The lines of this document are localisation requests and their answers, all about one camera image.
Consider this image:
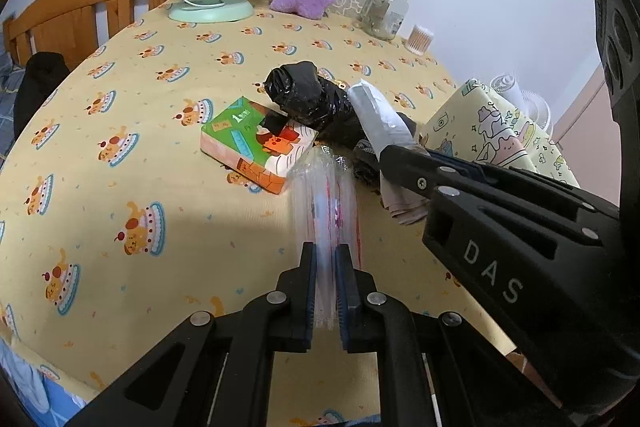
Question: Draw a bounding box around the green orange tissue box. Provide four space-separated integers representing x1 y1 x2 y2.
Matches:
201 96 317 194

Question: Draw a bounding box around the black plastic bag roll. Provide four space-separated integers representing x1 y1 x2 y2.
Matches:
265 61 366 148

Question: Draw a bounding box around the yellow cake pattern tablecloth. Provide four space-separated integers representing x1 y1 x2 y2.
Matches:
1 6 513 403

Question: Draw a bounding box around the cotton swab container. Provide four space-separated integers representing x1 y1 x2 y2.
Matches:
405 25 434 56

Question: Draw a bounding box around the glass jar with dark lid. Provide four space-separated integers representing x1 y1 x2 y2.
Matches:
359 0 410 41

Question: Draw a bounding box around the wooden bed headboard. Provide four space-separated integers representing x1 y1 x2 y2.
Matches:
2 0 167 70

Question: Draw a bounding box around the blue plaid bedding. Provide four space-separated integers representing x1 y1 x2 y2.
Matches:
0 52 25 167

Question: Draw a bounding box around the white towel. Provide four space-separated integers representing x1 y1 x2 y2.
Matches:
347 79 414 158

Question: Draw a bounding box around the patterned fabric storage box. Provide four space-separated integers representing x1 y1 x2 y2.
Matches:
416 79 578 186

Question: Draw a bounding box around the white standing fan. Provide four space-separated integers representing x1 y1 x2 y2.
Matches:
489 74 553 135

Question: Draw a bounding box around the clear plastic straw pack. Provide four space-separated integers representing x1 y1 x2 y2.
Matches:
286 145 361 331

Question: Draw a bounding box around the beige door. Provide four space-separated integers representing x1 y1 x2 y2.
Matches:
553 66 622 206

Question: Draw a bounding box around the black cloth on bed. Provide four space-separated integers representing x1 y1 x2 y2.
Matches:
13 52 70 140

